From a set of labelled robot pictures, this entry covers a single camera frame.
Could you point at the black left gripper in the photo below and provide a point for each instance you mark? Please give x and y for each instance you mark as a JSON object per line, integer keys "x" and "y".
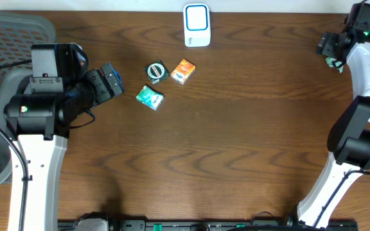
{"x": 106, "y": 81}

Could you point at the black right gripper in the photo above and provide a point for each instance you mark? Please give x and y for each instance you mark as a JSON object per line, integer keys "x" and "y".
{"x": 325, "y": 43}

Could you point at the teal long snack packet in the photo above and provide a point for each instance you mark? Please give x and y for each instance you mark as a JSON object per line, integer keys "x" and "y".
{"x": 334, "y": 63}

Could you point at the teal small snack packet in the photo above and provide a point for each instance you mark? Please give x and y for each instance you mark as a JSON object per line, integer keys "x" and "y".
{"x": 150, "y": 98}

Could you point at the dark green round-label box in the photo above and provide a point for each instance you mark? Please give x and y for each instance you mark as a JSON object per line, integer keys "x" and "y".
{"x": 156, "y": 72}

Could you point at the orange small snack box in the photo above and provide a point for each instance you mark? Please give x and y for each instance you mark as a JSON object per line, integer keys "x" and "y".
{"x": 183, "y": 71}

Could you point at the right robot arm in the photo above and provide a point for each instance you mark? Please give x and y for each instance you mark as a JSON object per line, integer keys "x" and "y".
{"x": 349, "y": 138}

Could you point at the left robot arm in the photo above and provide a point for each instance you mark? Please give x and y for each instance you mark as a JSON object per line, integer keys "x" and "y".
{"x": 38, "y": 123}

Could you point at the white barcode scanner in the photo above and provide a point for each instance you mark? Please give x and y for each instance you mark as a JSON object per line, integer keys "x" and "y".
{"x": 197, "y": 26}

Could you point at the black plastic mesh basket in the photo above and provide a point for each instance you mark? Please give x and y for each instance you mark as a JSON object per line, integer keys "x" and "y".
{"x": 18, "y": 32}

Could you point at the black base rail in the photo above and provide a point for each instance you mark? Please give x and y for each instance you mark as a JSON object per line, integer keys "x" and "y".
{"x": 101, "y": 221}

